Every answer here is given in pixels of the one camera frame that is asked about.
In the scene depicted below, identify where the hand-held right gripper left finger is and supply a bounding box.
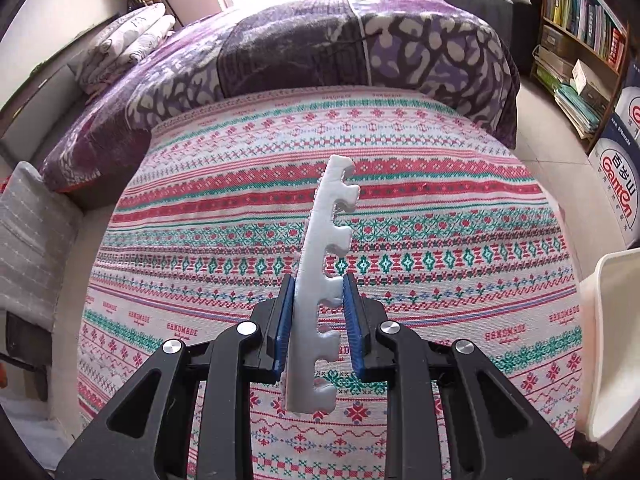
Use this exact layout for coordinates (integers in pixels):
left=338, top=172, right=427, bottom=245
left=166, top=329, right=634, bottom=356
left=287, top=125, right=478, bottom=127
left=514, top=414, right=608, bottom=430
left=55, top=272, right=297, bottom=480

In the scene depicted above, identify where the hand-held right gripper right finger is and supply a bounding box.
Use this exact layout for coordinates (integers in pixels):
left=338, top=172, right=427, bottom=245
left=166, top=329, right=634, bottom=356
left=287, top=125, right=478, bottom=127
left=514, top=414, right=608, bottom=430
left=341, top=272, right=586, bottom=480

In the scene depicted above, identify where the white notched foam strip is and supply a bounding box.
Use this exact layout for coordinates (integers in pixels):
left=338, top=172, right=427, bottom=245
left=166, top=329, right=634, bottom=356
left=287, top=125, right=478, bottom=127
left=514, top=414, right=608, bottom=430
left=282, top=154, right=362, bottom=415

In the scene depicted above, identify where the white plastic bin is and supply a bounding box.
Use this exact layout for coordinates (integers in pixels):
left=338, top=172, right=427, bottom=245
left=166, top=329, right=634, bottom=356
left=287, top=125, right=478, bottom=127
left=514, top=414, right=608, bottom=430
left=580, top=247, right=640, bottom=443

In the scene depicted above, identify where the striped patterned bed sheet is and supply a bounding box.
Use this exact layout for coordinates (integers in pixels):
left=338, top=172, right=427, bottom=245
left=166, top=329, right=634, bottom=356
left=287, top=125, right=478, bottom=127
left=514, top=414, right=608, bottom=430
left=77, top=87, right=583, bottom=480

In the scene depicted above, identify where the grey striped pillow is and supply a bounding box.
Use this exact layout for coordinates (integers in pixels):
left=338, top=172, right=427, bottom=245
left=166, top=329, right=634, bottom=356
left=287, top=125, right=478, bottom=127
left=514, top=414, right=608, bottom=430
left=0, top=161, right=83, bottom=328

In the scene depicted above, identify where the purple patterned blanket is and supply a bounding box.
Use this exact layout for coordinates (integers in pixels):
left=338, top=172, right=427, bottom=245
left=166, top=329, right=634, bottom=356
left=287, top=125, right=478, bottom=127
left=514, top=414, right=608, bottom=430
left=40, top=0, right=521, bottom=193

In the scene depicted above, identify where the blue bottled water carton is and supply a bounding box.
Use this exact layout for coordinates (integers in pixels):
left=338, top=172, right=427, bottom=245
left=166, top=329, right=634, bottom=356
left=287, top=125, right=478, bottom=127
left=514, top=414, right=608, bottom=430
left=587, top=110, right=640, bottom=250
left=614, top=55, right=640, bottom=148

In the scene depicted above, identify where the stack of teal books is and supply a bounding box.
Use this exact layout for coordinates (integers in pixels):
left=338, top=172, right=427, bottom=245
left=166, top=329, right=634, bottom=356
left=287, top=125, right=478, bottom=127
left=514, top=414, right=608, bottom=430
left=554, top=82, right=604, bottom=139

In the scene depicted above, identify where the stack of white papers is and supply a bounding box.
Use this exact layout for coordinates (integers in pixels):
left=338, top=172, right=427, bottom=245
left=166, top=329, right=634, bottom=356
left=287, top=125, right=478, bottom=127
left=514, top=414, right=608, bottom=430
left=532, top=46, right=573, bottom=93

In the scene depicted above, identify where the folded floral quilt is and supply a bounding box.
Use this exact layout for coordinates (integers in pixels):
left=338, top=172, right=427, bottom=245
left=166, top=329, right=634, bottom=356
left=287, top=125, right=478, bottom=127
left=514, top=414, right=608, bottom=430
left=67, top=2, right=177, bottom=96

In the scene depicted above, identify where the dark bed headboard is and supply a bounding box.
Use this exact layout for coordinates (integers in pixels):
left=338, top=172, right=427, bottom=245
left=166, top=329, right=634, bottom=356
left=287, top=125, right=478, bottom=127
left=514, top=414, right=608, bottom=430
left=0, top=12, right=126, bottom=171

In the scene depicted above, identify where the black bench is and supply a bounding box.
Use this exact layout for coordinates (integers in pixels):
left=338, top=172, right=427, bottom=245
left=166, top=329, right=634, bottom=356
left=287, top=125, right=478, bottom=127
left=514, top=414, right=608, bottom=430
left=415, top=0, right=543, bottom=81

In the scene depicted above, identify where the white box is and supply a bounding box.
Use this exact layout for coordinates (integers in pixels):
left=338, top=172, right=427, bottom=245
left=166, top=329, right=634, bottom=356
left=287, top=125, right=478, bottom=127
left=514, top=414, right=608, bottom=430
left=570, top=59, right=612, bottom=104

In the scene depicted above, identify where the wooden bookshelf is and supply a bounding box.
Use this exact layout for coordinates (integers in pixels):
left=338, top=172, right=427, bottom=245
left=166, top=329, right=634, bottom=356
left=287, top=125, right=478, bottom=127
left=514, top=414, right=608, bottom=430
left=529, top=0, right=632, bottom=142

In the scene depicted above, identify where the grey box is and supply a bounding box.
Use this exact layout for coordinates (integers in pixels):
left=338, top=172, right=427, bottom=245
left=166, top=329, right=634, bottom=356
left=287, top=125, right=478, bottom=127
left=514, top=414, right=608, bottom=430
left=540, top=25, right=574, bottom=61

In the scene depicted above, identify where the row of upright books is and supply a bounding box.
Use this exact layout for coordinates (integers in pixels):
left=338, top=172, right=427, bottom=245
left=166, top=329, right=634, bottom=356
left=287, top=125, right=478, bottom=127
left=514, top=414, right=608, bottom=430
left=545, top=0, right=629, bottom=72

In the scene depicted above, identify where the black wire rack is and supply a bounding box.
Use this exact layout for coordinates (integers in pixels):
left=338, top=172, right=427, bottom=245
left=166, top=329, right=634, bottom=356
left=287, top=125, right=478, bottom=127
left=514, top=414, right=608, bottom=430
left=149, top=0, right=184, bottom=29

